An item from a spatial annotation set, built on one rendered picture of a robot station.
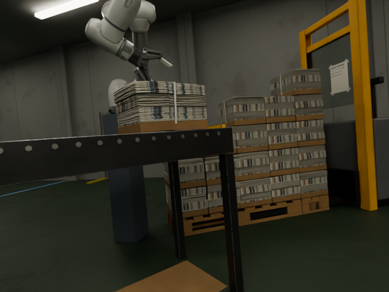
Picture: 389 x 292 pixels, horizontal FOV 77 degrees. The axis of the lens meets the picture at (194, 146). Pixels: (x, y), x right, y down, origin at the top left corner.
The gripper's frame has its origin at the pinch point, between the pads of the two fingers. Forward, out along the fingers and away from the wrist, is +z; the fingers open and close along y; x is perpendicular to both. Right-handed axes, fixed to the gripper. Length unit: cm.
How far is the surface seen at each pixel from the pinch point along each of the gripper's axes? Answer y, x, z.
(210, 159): 19, -41, 76
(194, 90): 5.5, 14.5, 11.2
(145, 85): 17.0, 14.9, -12.6
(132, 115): 29.0, 6.2, -9.9
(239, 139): -5, -31, 92
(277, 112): -39, -18, 113
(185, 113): 18.4, 14.1, 11.0
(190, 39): -233, -262, 119
